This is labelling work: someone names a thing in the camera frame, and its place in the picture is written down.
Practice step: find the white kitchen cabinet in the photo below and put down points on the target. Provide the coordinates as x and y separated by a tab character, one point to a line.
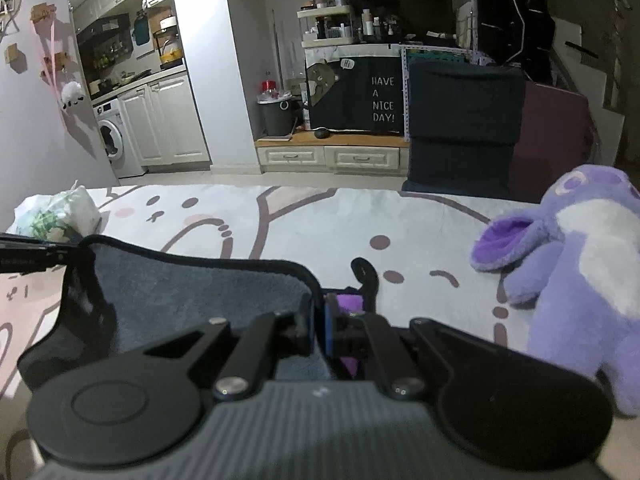
165	120

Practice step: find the small black round device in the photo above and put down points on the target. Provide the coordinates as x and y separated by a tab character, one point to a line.
321	133

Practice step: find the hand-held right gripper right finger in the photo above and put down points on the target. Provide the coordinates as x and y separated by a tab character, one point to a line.
331	327

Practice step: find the purple plush toy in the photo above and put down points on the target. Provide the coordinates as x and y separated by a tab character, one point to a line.
570	280

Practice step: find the white storage rack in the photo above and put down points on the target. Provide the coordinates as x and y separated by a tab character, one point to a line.
325	22

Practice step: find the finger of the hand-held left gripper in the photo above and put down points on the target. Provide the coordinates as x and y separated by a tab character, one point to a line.
35	255

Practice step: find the maroon cushion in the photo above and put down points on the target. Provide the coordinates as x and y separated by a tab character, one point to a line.
555	135

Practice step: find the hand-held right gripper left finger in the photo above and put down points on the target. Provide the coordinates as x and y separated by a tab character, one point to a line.
312	329

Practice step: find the white plastic bag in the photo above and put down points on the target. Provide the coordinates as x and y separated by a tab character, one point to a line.
70	210

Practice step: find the black range hood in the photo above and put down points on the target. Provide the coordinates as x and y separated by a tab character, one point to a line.
102	45

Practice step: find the red capped jar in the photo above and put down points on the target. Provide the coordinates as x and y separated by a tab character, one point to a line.
270	89

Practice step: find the teal bag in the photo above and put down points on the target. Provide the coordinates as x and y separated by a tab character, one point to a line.
141	29

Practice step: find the dark printed curtain cloth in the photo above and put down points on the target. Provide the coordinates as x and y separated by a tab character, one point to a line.
360	92

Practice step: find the grey trash bin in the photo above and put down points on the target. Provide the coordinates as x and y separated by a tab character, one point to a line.
277	117

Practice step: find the cartoon printed blanket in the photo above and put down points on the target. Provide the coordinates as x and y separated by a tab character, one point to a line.
310	217

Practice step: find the grey towel with dark border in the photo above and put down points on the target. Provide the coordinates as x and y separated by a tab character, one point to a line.
200	282

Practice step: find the black hanging garment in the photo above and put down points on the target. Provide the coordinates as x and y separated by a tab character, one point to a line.
515	15

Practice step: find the white drawer cabinet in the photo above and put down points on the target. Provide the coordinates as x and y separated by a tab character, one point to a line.
350	155

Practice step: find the white fluffy wall toy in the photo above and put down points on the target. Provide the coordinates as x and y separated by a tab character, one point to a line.
72	94

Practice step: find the white washing machine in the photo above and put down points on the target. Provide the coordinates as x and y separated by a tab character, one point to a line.
117	135

